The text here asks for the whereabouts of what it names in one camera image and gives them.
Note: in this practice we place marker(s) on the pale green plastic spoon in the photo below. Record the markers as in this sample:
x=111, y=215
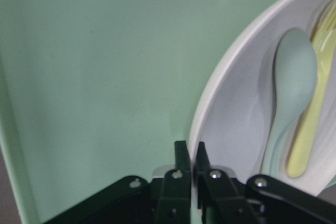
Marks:
x=295, y=76

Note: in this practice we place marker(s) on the yellow plastic fork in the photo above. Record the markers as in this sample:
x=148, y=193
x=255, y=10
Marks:
x=324, y=46

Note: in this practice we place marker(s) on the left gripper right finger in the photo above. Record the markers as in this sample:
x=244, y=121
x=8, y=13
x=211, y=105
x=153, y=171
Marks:
x=218, y=198

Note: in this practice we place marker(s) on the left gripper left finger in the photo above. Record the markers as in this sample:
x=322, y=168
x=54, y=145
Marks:
x=174, y=202

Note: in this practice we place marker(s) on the white round plate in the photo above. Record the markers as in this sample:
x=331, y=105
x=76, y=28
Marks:
x=234, y=115

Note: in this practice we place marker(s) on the light green tray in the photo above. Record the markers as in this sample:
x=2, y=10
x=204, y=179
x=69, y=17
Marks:
x=93, y=90

